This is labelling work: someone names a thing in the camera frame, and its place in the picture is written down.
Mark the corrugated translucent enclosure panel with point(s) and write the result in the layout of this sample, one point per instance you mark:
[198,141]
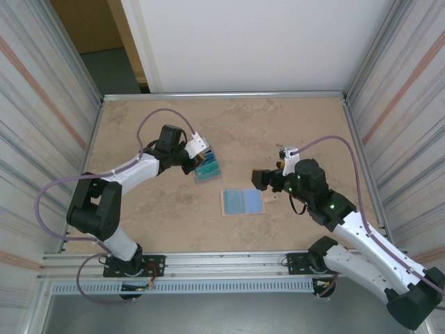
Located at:
[34,104]
[410,104]

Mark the beige leather wallet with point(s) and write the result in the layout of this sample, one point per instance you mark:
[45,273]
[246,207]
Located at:
[243,202]

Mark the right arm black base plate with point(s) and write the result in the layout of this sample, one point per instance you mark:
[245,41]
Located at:
[295,264]

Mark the aluminium corner post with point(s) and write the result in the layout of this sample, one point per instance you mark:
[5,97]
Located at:
[74,52]
[373,52]

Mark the aluminium table edge rail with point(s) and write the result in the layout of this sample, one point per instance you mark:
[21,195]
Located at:
[95,127]
[354,127]

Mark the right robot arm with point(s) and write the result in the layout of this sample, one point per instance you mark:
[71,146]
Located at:
[365,243]

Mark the clear acrylic card holder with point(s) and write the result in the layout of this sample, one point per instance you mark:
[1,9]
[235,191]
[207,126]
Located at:
[208,180]

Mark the brown wooden door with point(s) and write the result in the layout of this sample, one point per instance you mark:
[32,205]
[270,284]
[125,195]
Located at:
[90,24]

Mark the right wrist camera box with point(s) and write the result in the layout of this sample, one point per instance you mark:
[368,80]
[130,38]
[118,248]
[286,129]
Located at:
[290,158]

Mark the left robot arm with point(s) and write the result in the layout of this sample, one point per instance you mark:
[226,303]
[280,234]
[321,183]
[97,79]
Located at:
[94,208]

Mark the teal VIP card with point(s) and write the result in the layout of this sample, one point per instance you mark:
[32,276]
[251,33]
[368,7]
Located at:
[208,170]

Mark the blue VIP card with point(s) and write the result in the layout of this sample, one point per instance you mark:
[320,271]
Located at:
[210,155]

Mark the grey sheet metal shelf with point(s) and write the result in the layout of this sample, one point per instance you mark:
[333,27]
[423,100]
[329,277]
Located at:
[222,313]

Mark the aluminium extrusion mounting rail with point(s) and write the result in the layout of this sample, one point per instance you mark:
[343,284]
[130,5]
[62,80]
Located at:
[226,264]

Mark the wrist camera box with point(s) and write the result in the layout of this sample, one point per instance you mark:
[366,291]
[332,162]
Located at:
[196,148]
[290,158]

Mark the long aluminium table rail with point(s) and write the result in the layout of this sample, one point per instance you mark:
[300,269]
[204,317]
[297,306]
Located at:
[222,95]

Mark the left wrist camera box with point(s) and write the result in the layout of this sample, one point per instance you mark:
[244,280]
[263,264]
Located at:
[196,148]

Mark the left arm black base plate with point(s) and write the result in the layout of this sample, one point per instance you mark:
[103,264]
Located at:
[156,264]

